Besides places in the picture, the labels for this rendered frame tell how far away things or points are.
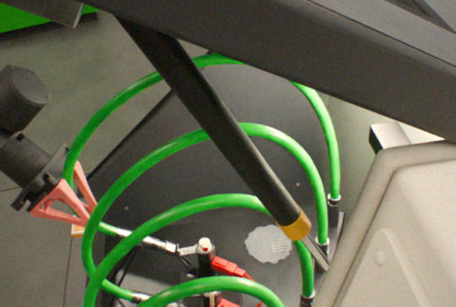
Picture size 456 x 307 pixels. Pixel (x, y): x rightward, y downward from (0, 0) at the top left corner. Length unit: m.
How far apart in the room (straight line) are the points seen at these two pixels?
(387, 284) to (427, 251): 0.03
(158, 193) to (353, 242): 0.89
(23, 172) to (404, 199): 0.57
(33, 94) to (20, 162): 0.10
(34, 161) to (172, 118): 0.39
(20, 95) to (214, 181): 0.58
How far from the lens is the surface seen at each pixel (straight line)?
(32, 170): 0.77
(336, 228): 0.88
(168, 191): 1.20
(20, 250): 2.54
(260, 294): 0.56
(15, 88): 0.72
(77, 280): 1.06
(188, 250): 0.87
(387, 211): 0.31
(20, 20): 4.18
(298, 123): 1.14
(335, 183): 0.81
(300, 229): 0.38
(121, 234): 0.83
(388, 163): 0.30
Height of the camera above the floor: 1.74
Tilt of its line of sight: 37 degrees down
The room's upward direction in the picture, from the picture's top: 4 degrees counter-clockwise
